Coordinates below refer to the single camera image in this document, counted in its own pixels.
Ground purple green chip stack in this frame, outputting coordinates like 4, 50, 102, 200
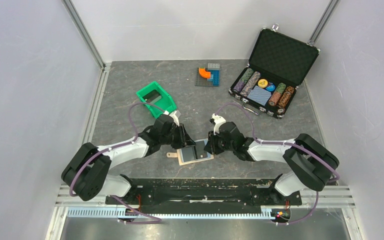
232, 68, 254, 93

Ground dark card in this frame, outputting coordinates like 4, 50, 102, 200
143, 89, 162, 104

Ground green red chip stack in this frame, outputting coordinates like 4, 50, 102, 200
268, 83, 286, 106

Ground black poker chip case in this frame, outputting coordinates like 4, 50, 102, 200
228, 27, 320, 119

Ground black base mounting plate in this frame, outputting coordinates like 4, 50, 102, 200
121, 178, 303, 214

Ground green plastic bin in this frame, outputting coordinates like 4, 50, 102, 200
136, 81, 178, 119

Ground blue dealer chip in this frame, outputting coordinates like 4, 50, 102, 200
265, 84, 276, 92

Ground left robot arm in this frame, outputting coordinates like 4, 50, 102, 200
61, 114, 196, 204

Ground pink grey chip stack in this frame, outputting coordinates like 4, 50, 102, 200
239, 71, 261, 97

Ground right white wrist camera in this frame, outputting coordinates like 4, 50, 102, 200
209, 113, 227, 135

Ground yellow dealer chip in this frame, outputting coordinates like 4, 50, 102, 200
257, 78, 269, 89

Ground white slotted cable duct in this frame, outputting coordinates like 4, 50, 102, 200
67, 206, 291, 220

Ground blue playing card deck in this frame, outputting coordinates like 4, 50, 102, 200
247, 86, 272, 106

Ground beige leather card holder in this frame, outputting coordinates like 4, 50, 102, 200
166, 138, 214, 166

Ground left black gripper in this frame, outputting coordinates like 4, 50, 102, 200
160, 123, 196, 150

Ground grey lego brick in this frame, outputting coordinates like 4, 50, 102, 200
206, 63, 221, 71

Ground orange curved lego piece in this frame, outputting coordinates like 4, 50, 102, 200
198, 67, 212, 79

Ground grey card in holder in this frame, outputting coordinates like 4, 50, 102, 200
180, 146, 196, 163

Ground grey lego baseplate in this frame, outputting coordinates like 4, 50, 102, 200
194, 72, 217, 87

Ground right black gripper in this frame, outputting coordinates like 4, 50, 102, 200
203, 129, 235, 155

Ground orange black chip stack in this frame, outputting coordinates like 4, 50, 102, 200
277, 86, 295, 114

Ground blue lego bricks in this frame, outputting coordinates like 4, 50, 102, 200
207, 70, 220, 87

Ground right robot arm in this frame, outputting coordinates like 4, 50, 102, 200
204, 122, 340, 204

